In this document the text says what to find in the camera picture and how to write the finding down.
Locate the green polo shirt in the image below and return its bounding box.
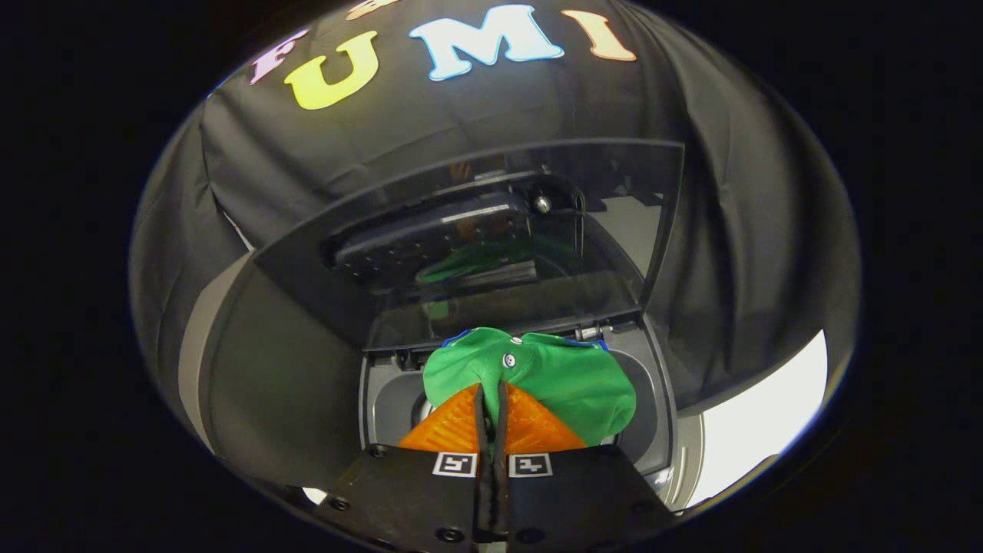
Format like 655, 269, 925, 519
422, 327, 638, 448

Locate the black backdrop cloth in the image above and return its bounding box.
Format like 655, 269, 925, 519
129, 0, 861, 416

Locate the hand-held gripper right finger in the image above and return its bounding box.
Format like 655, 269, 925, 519
495, 382, 677, 548

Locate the dark cabinet with grey door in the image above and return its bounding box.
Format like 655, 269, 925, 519
178, 253, 366, 492

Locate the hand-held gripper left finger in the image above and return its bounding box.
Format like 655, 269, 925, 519
319, 384, 492, 548

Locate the dark washing machine lid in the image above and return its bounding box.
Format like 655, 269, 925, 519
253, 138, 686, 353

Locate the white flat sheet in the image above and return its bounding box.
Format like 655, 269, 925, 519
683, 330, 829, 508

